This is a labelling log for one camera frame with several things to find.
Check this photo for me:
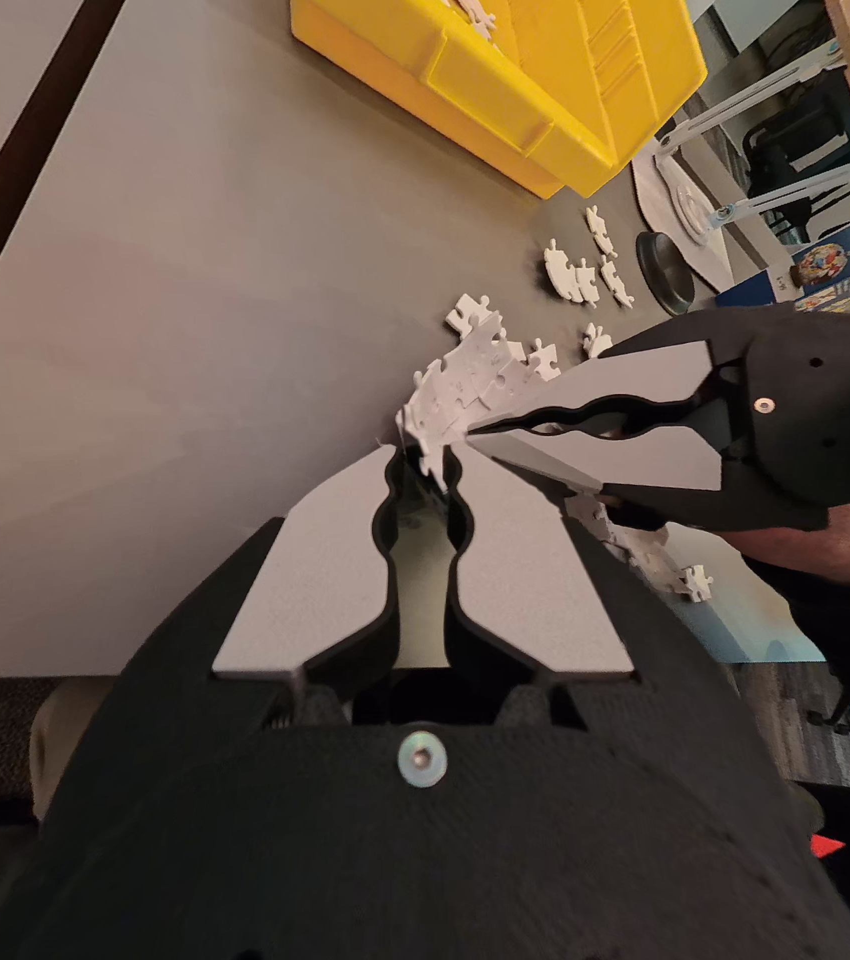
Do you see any black office chair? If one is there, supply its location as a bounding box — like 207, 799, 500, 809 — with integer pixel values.
740, 71, 850, 249

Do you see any person's right hand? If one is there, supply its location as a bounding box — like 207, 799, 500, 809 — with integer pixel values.
732, 504, 850, 588

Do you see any colourful puzzle box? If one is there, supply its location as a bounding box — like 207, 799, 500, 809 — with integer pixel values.
716, 193, 850, 325

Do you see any curved white puzzle strip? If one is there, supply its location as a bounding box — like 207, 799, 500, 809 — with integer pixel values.
395, 318, 716, 603

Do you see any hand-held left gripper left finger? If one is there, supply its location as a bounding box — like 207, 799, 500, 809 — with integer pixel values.
211, 442, 407, 727

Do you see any black round weight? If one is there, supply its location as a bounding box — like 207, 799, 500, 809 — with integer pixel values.
636, 231, 696, 316

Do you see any yellow plastic bin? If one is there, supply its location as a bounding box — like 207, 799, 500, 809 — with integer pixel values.
290, 0, 709, 201

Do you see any black chair base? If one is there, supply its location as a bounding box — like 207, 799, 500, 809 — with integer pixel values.
807, 686, 850, 740

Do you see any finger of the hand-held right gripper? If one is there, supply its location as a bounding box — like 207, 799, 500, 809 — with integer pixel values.
466, 423, 724, 502
466, 339, 726, 438

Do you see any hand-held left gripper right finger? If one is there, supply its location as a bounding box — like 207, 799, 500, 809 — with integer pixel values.
443, 442, 636, 727

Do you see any white round lamp base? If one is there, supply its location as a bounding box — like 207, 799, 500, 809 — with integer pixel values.
631, 138, 742, 295

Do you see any small white puzzle section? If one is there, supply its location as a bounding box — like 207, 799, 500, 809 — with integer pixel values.
543, 238, 600, 306

